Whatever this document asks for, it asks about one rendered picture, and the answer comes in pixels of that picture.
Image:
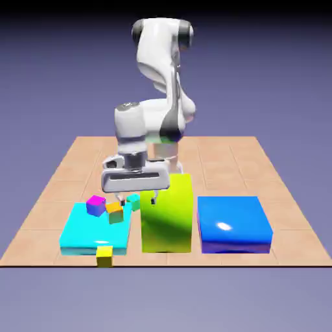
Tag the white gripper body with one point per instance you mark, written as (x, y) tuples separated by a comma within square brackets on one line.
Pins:
[(135, 181)]

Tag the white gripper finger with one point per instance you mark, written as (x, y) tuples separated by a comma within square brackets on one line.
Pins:
[(154, 197), (121, 199)]

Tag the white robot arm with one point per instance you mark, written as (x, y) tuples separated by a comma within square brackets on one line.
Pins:
[(155, 77)]

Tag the small teal cube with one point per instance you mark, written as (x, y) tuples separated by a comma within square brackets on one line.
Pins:
[(134, 201)]

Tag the small orange cube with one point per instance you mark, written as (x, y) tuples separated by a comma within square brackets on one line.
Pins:
[(115, 213)]

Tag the small magenta cube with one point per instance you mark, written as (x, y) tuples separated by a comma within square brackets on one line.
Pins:
[(95, 205)]

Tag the small yellow cube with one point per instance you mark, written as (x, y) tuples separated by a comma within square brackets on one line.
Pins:
[(104, 256)]

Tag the large lime green box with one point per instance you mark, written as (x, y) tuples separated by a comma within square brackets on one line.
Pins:
[(166, 215)]

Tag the large cyan box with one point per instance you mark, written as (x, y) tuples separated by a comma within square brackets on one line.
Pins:
[(96, 233)]

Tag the large blue box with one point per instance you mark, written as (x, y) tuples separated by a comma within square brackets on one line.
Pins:
[(233, 223)]

